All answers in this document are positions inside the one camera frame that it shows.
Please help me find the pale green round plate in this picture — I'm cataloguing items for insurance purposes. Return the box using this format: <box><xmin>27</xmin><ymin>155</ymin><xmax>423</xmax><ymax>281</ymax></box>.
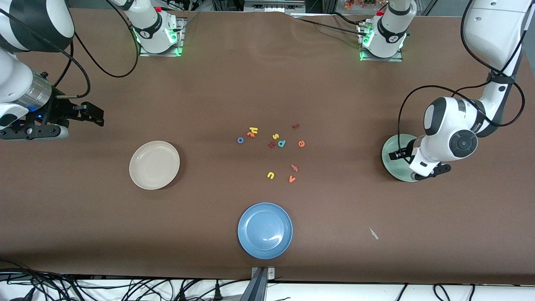
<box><xmin>381</xmin><ymin>134</ymin><xmax>423</xmax><ymax>183</ymax></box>

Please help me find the beige brown round plate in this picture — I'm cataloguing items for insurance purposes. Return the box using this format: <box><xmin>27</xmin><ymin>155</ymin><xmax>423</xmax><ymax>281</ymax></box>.
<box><xmin>129</xmin><ymin>140</ymin><xmax>181</xmax><ymax>191</ymax></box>

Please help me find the brown table cover sheet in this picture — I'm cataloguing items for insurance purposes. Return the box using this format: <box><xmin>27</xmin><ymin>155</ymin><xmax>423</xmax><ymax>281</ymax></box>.
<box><xmin>0</xmin><ymin>8</ymin><xmax>535</xmax><ymax>285</ymax></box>

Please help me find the blue round plate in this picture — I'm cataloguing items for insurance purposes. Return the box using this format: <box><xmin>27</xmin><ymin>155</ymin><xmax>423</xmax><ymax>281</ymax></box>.
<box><xmin>237</xmin><ymin>202</ymin><xmax>293</xmax><ymax>260</ymax></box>

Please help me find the grey metal box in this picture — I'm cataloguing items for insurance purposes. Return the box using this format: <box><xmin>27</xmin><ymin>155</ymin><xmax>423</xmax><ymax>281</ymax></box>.
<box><xmin>245</xmin><ymin>0</ymin><xmax>306</xmax><ymax>13</ymax></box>

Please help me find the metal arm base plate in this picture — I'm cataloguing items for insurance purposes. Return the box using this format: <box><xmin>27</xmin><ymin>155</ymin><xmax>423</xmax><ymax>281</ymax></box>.
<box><xmin>360</xmin><ymin>25</ymin><xmax>404</xmax><ymax>62</ymax></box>
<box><xmin>139</xmin><ymin>18</ymin><xmax>185</xmax><ymax>57</ymax></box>

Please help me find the thin black table cable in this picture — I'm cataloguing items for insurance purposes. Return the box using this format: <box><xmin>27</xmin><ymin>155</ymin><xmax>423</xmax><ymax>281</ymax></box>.
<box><xmin>293</xmin><ymin>17</ymin><xmax>365</xmax><ymax>37</ymax></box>

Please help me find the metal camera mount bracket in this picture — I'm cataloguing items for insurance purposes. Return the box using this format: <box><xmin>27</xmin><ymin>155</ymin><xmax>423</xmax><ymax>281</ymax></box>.
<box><xmin>240</xmin><ymin>266</ymin><xmax>276</xmax><ymax>301</ymax></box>

